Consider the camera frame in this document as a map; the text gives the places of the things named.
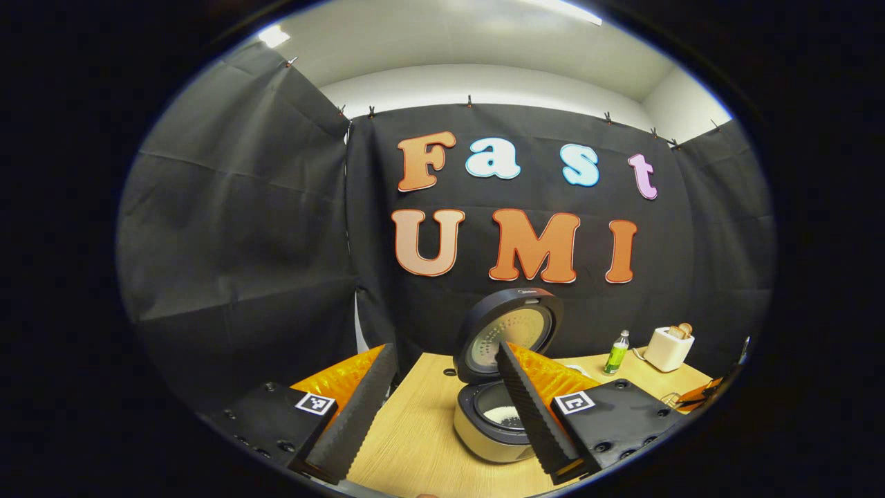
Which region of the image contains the black backdrop cloth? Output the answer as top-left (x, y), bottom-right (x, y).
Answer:
top-left (116, 43), bottom-right (776, 416)

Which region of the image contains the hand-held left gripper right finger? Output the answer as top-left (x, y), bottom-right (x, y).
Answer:
top-left (494, 340), bottom-right (692, 485)

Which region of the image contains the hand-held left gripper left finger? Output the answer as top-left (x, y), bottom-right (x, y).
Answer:
top-left (197, 344), bottom-right (398, 485)

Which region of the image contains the white toaster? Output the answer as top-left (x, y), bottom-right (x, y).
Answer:
top-left (643, 325), bottom-right (696, 373)

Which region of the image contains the green clear bottle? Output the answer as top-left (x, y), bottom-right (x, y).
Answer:
top-left (603, 329), bottom-right (630, 376)

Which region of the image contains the black and silver rice cooker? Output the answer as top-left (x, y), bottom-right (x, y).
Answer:
top-left (453, 288), bottom-right (564, 464)

